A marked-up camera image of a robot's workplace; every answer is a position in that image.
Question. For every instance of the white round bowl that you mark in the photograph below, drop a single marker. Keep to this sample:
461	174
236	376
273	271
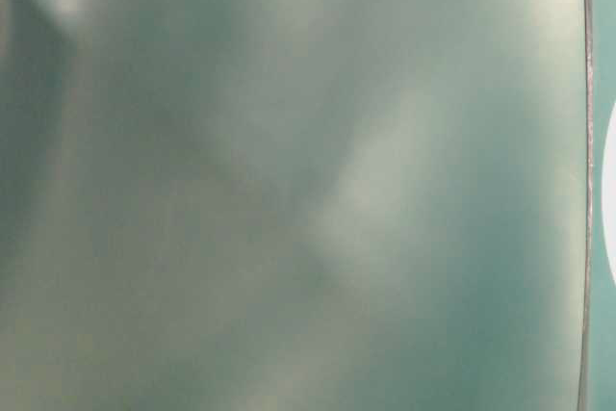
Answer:
608	194

